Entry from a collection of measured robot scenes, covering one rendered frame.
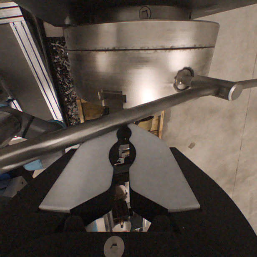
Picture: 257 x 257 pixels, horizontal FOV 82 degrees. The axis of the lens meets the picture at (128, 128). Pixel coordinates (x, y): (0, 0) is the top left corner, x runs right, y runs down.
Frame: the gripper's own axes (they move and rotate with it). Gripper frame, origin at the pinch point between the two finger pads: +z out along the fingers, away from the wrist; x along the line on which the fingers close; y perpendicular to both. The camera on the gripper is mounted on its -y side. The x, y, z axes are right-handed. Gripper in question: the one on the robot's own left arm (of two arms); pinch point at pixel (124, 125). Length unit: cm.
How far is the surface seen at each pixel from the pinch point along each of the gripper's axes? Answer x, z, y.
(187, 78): 9.3, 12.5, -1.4
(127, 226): -2, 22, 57
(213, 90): 10.4, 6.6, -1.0
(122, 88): -0.8, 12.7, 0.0
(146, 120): 4.6, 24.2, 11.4
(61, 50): -33, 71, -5
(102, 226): -53, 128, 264
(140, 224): 6, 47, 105
